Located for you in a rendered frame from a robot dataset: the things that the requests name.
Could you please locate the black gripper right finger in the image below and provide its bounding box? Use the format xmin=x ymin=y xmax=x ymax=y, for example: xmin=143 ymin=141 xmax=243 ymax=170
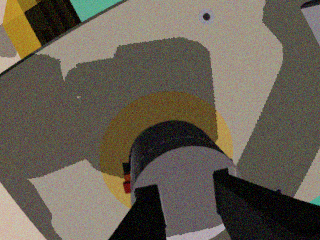
xmin=213 ymin=171 xmax=320 ymax=240

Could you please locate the white cylinder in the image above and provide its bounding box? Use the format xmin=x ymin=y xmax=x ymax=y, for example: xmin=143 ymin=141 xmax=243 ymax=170
xmin=123 ymin=120 xmax=243 ymax=240

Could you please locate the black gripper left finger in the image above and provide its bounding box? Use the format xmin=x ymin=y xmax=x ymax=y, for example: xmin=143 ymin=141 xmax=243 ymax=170
xmin=108 ymin=185 xmax=167 ymax=240

